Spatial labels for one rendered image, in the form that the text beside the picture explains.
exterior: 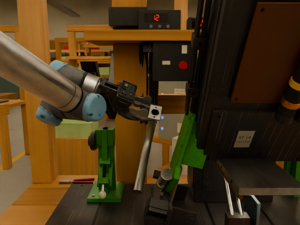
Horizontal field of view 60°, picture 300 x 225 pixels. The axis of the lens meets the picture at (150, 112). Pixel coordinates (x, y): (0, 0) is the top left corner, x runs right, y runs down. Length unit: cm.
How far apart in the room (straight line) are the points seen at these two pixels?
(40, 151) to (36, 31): 51
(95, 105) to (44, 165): 66
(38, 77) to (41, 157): 72
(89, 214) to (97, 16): 1047
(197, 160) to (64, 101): 42
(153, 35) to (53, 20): 1078
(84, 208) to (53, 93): 53
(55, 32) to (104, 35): 1065
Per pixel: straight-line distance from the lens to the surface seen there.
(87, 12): 1133
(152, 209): 86
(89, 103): 67
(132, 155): 118
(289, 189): 71
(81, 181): 126
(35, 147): 127
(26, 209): 114
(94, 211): 101
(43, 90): 62
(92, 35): 102
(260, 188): 68
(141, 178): 88
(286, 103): 68
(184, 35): 101
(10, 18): 1248
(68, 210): 103
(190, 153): 80
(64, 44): 1145
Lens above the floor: 141
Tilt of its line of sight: 10 degrees down
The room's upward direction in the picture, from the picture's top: straight up
